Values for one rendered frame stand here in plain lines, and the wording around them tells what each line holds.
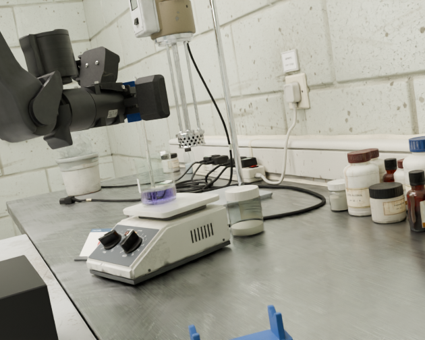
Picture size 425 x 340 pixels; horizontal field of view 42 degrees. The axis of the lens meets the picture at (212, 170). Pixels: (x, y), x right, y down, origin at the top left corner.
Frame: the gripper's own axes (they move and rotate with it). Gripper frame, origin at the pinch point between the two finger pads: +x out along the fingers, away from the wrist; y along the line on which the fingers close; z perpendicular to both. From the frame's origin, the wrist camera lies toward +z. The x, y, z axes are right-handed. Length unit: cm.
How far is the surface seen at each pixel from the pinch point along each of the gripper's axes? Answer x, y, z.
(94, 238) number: 3.2, 16.4, -22.8
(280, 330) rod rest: -25.0, -31.1, -24.0
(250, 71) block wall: 74, 13, 5
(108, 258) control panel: -8.9, 2.9, -22.4
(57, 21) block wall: 168, 169, 56
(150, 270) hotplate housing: -8.8, -4.5, -24.3
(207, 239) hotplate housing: 2.0, -8.1, -23.0
